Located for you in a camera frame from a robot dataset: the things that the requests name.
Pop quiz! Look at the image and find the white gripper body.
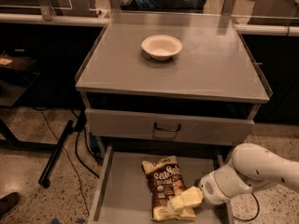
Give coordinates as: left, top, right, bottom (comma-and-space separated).
198, 171, 230, 205

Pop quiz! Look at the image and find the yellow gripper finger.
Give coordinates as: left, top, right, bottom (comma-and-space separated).
167, 195, 184, 211
180, 187, 204, 207

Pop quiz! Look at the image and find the brown sea salt chip bag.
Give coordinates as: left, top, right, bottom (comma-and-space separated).
142, 156, 196, 222

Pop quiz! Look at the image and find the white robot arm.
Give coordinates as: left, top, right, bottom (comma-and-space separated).
167, 143, 299, 211

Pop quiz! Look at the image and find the open grey middle drawer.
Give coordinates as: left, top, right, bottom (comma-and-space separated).
88, 143, 234, 224

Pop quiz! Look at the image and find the grey top drawer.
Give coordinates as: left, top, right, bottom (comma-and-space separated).
85, 108, 254, 146

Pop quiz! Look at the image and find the black metal stand leg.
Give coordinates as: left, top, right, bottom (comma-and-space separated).
38, 120, 73, 189

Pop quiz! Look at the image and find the white paper bowl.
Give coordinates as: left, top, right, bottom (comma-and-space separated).
141, 35, 182, 61

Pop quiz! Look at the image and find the dark shoe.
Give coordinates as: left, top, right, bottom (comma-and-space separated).
0, 192, 21, 218

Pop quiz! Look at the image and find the black side table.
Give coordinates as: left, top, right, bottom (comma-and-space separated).
0, 73, 39, 107

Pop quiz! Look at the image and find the dark box with label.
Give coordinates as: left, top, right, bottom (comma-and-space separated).
0, 51, 36, 73

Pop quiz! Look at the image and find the black floor cable right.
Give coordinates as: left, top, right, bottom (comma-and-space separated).
233, 192, 261, 222

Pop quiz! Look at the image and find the black floor cable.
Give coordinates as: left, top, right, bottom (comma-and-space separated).
32, 105, 101, 217
233, 192, 261, 222

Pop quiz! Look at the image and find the black drawer handle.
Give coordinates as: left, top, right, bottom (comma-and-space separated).
153, 122, 181, 133

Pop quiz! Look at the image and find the black floor cable left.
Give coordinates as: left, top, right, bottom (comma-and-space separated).
32, 105, 101, 217

